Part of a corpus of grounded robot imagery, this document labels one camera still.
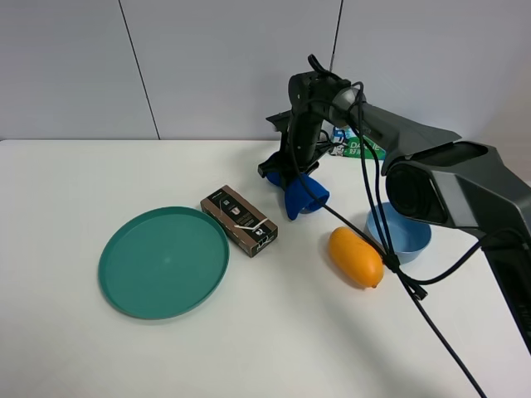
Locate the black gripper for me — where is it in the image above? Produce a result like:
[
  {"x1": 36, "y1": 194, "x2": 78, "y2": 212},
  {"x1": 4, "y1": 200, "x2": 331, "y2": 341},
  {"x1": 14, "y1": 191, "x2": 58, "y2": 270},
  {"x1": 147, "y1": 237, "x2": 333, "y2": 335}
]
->
[{"x1": 257, "y1": 110, "x2": 329, "y2": 177}]

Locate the blue cloth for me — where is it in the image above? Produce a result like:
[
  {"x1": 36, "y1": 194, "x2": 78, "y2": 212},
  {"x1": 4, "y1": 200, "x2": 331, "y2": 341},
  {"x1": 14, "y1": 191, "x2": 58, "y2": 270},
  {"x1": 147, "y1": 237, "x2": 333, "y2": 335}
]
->
[{"x1": 263, "y1": 154, "x2": 330, "y2": 221}]

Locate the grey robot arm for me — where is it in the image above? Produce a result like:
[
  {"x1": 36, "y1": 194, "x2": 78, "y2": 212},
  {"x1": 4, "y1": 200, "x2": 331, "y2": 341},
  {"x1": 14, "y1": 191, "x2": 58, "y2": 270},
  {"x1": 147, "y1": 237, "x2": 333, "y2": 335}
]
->
[{"x1": 258, "y1": 71, "x2": 530, "y2": 342}]

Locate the Darlie toothpaste box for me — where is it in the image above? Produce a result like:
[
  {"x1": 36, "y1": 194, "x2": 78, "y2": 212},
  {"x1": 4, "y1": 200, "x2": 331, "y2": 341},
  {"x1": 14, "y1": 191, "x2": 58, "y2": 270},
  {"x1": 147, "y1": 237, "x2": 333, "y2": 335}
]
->
[{"x1": 329, "y1": 128, "x2": 386, "y2": 160}]

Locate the brown cardboard box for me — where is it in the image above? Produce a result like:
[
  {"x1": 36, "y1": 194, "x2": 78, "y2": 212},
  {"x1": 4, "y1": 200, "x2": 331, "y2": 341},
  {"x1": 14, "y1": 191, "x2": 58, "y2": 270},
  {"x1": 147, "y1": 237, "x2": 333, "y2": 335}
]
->
[{"x1": 200, "y1": 185, "x2": 278, "y2": 258}]

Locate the yellow mango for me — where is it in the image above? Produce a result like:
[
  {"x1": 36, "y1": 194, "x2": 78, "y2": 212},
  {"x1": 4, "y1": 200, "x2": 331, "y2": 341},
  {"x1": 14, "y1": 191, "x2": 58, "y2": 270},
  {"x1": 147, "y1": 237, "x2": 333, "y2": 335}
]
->
[{"x1": 328, "y1": 227, "x2": 384, "y2": 289}]

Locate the blue bowl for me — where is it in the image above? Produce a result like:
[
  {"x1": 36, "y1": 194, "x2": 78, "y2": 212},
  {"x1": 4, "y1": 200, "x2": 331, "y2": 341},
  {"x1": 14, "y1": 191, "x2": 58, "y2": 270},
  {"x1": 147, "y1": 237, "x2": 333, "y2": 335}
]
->
[{"x1": 382, "y1": 202, "x2": 431, "y2": 265}]

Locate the green round plate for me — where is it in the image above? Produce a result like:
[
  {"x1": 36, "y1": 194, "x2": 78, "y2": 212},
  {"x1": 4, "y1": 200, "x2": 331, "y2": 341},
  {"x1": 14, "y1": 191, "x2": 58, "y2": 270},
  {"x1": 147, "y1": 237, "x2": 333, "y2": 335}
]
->
[{"x1": 97, "y1": 206, "x2": 230, "y2": 320}]

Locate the black cable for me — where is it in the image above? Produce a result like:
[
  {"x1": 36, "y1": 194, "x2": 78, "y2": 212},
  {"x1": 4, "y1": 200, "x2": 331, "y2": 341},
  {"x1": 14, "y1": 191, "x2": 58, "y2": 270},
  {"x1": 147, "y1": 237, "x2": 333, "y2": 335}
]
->
[{"x1": 285, "y1": 55, "x2": 487, "y2": 398}]

